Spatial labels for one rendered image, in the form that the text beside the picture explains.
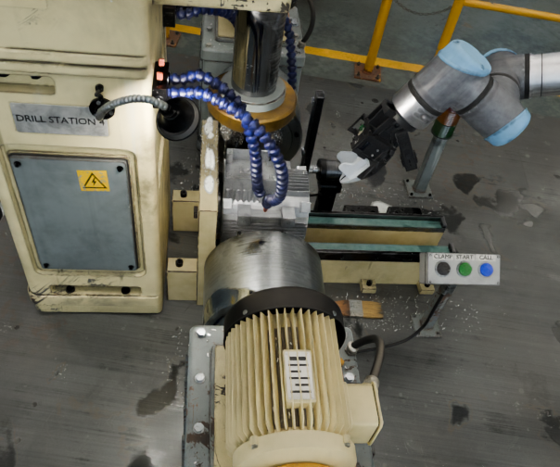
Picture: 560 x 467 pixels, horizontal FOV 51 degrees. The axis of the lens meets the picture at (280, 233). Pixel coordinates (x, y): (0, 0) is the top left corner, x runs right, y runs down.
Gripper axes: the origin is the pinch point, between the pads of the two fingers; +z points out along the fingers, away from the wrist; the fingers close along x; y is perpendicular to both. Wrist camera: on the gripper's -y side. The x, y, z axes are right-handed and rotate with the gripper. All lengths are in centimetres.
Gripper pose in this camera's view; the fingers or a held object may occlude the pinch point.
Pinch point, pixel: (347, 179)
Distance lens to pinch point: 129.7
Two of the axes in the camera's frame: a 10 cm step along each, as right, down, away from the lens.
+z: -6.0, 5.5, 5.8
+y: -8.0, -3.6, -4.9
